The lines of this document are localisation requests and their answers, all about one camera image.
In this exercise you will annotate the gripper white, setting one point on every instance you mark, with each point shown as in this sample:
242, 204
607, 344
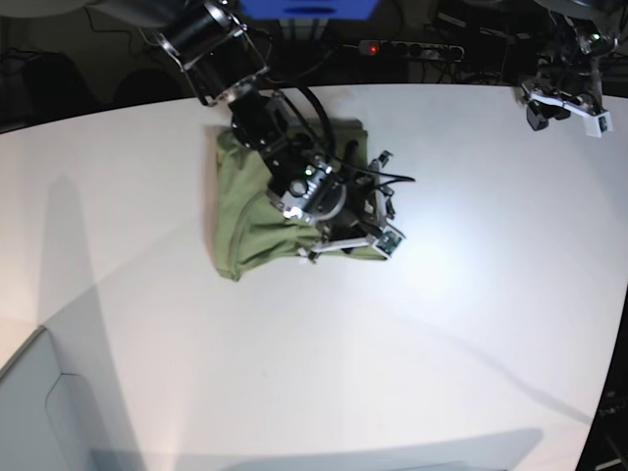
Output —
541, 100
351, 208

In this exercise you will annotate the green T-shirt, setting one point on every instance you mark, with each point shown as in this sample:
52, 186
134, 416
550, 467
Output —
247, 231

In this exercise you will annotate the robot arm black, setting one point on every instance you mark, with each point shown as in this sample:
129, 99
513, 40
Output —
568, 79
287, 183

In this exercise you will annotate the black power strip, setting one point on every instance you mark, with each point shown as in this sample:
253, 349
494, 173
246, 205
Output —
419, 51

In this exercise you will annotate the blue box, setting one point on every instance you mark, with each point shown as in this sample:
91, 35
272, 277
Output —
358, 10

